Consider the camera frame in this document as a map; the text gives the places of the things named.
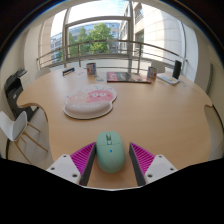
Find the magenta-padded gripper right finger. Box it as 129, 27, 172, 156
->
128, 142, 179, 187

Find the pink monster print mouse pad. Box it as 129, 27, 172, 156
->
62, 83, 118, 120

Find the blue white printed cup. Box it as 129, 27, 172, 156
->
147, 66, 158, 80

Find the red cover magazine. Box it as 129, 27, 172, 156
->
106, 71, 152, 84

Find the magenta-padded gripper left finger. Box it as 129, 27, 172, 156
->
45, 141, 98, 187

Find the white printed card stand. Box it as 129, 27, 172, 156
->
156, 72, 181, 86

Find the metal balcony railing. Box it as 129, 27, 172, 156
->
35, 39, 188, 75

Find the black speaker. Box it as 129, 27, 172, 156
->
172, 59, 183, 80

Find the mint green computer mouse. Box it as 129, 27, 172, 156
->
95, 130, 126, 174

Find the black stapler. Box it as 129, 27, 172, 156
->
62, 67, 76, 77

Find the white chair with wooden legs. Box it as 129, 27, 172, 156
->
0, 110, 49, 164

